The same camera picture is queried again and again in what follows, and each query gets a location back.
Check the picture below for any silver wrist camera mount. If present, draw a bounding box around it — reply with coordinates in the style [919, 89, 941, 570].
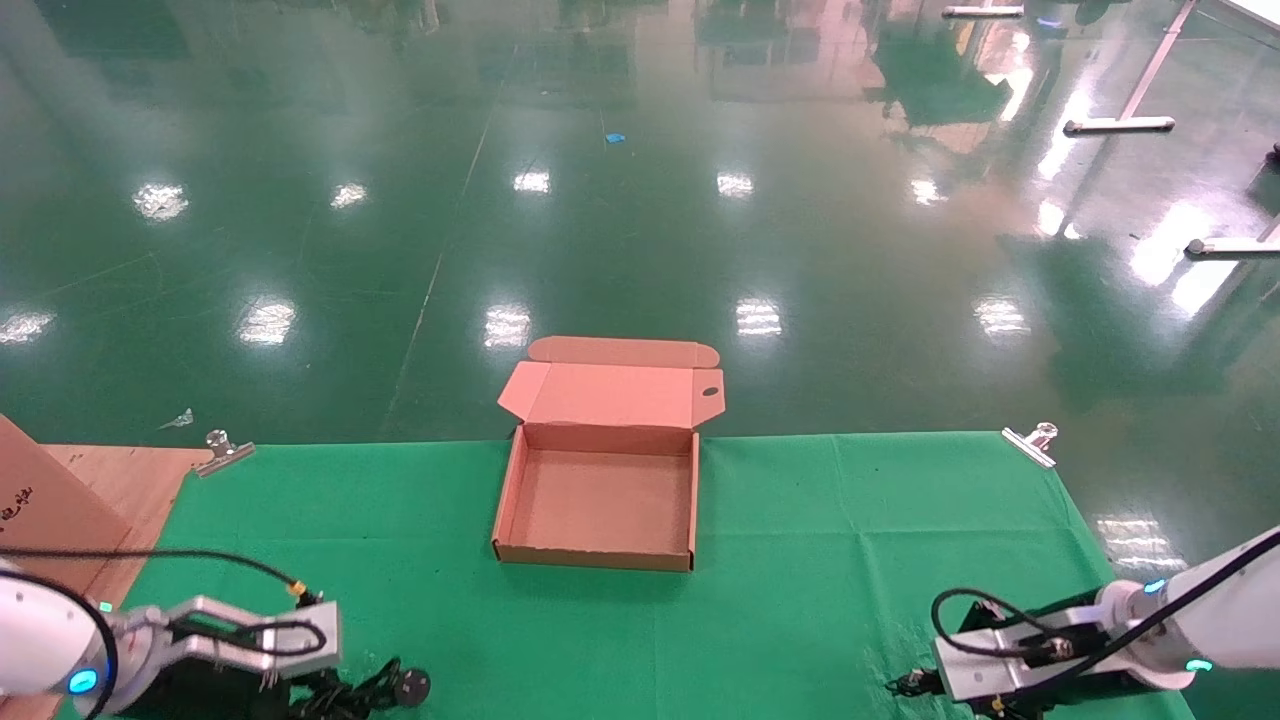
[108, 596, 342, 693]
[934, 603, 1113, 703]

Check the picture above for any silver binder clip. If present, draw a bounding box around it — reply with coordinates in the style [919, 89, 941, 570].
[1001, 421, 1060, 470]
[194, 430, 257, 479]

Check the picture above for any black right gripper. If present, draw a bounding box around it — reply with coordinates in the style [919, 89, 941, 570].
[1000, 668, 1161, 720]

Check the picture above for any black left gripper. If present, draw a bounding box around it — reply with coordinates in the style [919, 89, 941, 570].
[130, 665, 306, 720]

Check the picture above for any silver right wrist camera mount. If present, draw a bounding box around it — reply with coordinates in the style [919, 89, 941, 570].
[934, 603, 1113, 703]

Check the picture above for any brown printed carton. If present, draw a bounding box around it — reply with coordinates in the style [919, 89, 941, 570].
[0, 414, 133, 601]

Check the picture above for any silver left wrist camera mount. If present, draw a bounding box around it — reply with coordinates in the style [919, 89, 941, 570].
[108, 596, 342, 693]

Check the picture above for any open brown cardboard box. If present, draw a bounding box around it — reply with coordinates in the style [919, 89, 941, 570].
[492, 336, 725, 574]

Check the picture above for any black left wrist camera cable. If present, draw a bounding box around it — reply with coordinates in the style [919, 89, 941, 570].
[0, 545, 329, 720]

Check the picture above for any green table cloth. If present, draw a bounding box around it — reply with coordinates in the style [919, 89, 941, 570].
[58, 432, 1201, 720]

